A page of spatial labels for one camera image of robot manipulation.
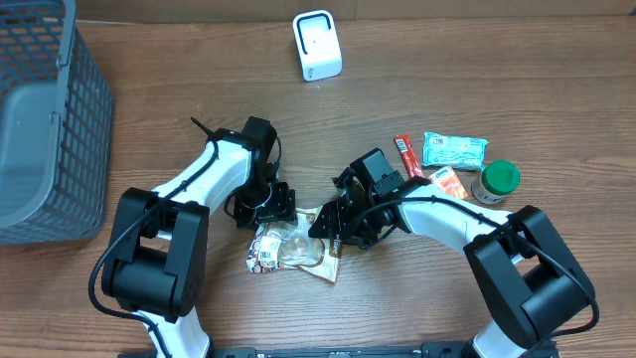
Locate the orange tissue packet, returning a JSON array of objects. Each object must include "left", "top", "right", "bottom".
[{"left": 428, "top": 166, "right": 468, "bottom": 200}]

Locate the white barcode scanner stand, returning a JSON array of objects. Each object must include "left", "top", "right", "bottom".
[{"left": 292, "top": 10, "right": 343, "bottom": 82}]

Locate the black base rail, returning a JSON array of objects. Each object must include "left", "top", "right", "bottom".
[{"left": 118, "top": 341, "right": 560, "bottom": 358}]

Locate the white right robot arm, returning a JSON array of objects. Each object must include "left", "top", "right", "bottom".
[{"left": 308, "top": 168, "right": 600, "bottom": 357}]

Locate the green lidded jar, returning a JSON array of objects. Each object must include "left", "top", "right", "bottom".
[{"left": 471, "top": 160, "right": 521, "bottom": 205}]

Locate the teal snack packet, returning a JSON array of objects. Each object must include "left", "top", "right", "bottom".
[{"left": 423, "top": 132, "right": 489, "bottom": 171}]

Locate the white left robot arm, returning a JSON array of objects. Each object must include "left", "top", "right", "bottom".
[{"left": 88, "top": 125, "right": 295, "bottom": 357}]

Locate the beige nut pouch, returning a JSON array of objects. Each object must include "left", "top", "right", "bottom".
[{"left": 245, "top": 208, "right": 340, "bottom": 282}]

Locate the grey plastic mesh basket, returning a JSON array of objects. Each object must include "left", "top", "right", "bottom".
[{"left": 1, "top": 0, "right": 114, "bottom": 245}]

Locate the red coffee stick sachet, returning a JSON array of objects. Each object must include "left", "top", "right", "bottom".
[{"left": 394, "top": 133, "right": 425, "bottom": 178}]

